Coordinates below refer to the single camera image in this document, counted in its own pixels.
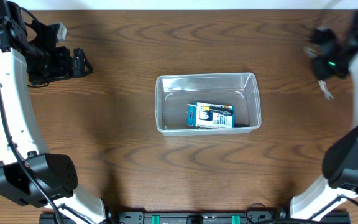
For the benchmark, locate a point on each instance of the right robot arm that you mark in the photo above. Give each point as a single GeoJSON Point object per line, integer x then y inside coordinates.
{"type": "Point", "coordinates": [339, 180]}

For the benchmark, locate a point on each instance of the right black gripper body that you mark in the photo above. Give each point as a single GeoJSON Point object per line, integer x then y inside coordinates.
{"type": "Point", "coordinates": [324, 68]}

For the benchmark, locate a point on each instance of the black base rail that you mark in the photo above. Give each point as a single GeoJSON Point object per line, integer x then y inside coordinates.
{"type": "Point", "coordinates": [252, 216]}

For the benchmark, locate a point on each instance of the silver combination wrench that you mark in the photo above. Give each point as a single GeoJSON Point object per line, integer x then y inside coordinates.
{"type": "Point", "coordinates": [323, 86]}

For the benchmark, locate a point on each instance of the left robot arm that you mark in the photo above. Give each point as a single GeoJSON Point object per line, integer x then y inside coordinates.
{"type": "Point", "coordinates": [29, 173]}

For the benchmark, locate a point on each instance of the clear plastic storage container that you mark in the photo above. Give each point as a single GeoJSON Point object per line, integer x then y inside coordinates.
{"type": "Point", "coordinates": [173, 93]}

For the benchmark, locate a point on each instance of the blue white cardboard box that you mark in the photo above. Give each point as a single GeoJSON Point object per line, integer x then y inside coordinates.
{"type": "Point", "coordinates": [205, 119]}

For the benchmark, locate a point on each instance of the black yellow screwdriver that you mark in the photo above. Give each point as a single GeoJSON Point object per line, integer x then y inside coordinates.
{"type": "Point", "coordinates": [223, 111]}

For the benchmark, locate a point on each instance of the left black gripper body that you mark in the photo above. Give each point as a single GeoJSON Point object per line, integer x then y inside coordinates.
{"type": "Point", "coordinates": [66, 62]}

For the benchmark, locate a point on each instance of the small black-handled claw hammer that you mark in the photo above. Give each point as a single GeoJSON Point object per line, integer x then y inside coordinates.
{"type": "Point", "coordinates": [241, 125]}

